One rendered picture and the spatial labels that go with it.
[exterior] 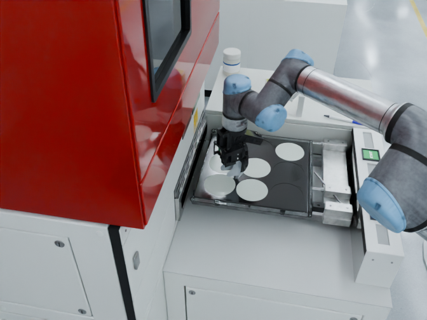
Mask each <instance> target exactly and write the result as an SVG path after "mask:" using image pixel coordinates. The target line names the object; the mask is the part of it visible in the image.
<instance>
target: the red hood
mask: <svg viewBox="0 0 427 320"><path fill-rule="evenodd" d="M219 9H220V0H0V208H3V209H7V210H16V211H24V212H29V213H37V214H42V215H49V216H54V217H62V218H70V219H75V220H83V221H88V222H96V223H104V224H109V225H117V226H122V227H129V228H134V229H142V230H143V229H145V226H146V225H147V224H148V221H149V219H150V217H151V214H152V212H153V209H154V206H155V204H156V201H157V199H158V196H159V193H160V191H161V188H162V186H163V183H164V181H165V178H166V176H167V173H168V170H169V169H170V166H171V163H172V161H173V158H174V155H175V153H176V151H177V148H178V146H179V143H180V140H181V138H182V135H183V133H184V130H185V128H186V125H187V122H188V120H189V118H190V115H191V113H192V110H193V107H194V105H195V103H196V100H197V97H198V95H199V93H200V89H201V87H202V85H203V82H204V80H205V77H206V75H207V72H208V70H209V67H210V64H211V62H212V59H213V57H214V55H215V52H216V49H217V47H218V45H219Z"/></svg>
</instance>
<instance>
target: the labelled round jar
mask: <svg viewBox="0 0 427 320"><path fill-rule="evenodd" d="M240 57H241V51H240V50H239V49H237V48H226V49H225V50H224V51H223V73H224V74H225V75H227V76H230V75H232V74H239V73H240Z"/></svg>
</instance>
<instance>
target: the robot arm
mask: <svg viewBox="0 0 427 320"><path fill-rule="evenodd" d="M251 87H252V85H251V80H250V78H249V77H248V76H246V75H243V74H232V75H230V76H227V78H225V80H224V87H223V91H222V93H223V104H222V127H220V128H217V140H216V141H213V154H214V155H216V154H218V155H219V156H220V158H221V163H222V164H223V165H222V166H221V167H220V168H221V170H222V171H224V170H230V171H228V173H227V177H233V176H234V178H235V179H237V178H239V177H241V175H242V174H243V172H244V171H245V170H246V168H247V167H248V157H249V156H248V147H247V144H246V142H247V143H252V144H256V145H261V143H262V142H263V140H264V138H263V137H262V135H261V134H260V133H259V132H256V131H252V130H248V129H247V126H248V120H249V121H251V122H253V123H254V124H255V125H256V126H258V127H260V128H262V129H264V130H266V131H268V132H275V131H277V130H279V129H280V128H281V127H282V126H283V124H284V123H285V120H286V118H287V110H286V108H284V106H285V105H286V104H287V102H288V101H289V100H290V98H291V97H292V95H293V94H294V93H295V91H296V92H298V93H300V94H302V95H304V96H305V97H308V98H310V99H312V100H314V101H316V102H318V103H320V104H322V105H324V106H326V107H328V108H330V109H332V110H334V111H336V112H338V113H340V114H342V115H344V116H346V117H348V118H350V119H352V120H354V121H356V122H358V123H360V124H362V125H364V126H366V127H368V128H370V129H372V130H374V131H376V132H378V133H380V134H382V135H383V137H384V141H385V142H388V143H389V144H391V145H390V147H389V149H388V150H387V151H386V152H385V154H384V155H383V157H382V158H381V159H380V161H379V162H378V163H377V165H376V166H375V168H374V169H373V170H372V172H371V173H370V175H369V176H368V177H367V178H366V179H365V180H364V181H363V184H362V186H361V187H360V189H359V190H358V192H357V195H356V196H357V200H358V202H359V204H360V205H361V207H362V208H363V209H364V210H365V211H366V212H367V213H368V214H369V215H370V216H371V217H372V218H374V219H375V220H377V221H378V222H379V223H380V224H381V225H383V226H384V227H386V228H387V229H388V230H390V231H392V232H394V233H401V231H403V232H407V233H414V232H415V233H416V234H418V235H419V236H421V237H422V238H423V239H424V240H425V241H427V112H426V111H425V110H424V109H422V108H420V107H418V106H416V105H414V104H411V103H409V102H405V103H402V104H399V103H396V102H394V101H392V100H389V99H387V98H384V97H382V96H381V95H378V94H376V93H373V92H371V91H369V90H366V89H364V88H362V87H359V86H357V85H355V84H353V83H350V82H348V81H345V80H343V79H341V78H339V77H336V76H334V75H332V74H329V73H328V72H325V71H323V70H320V69H318V68H316V67H314V61H313V59H312V58H311V57H310V56H309V55H308V54H307V53H305V52H303V51H301V50H298V49H292V50H290V51H289V53H288V54H287V55H286V57H285V58H284V59H282V61H281V63H280V64H279V66H278V67H277V69H276V70H275V71H274V73H273V75H272V76H271V77H270V78H269V80H268V81H267V83H266V84H265V85H264V87H263V88H262V89H261V91H260V92H259V93H258V92H256V91H254V90H252V89H251ZM215 145H216V146H218V148H219V149H218V150H216V151H215Z"/></svg>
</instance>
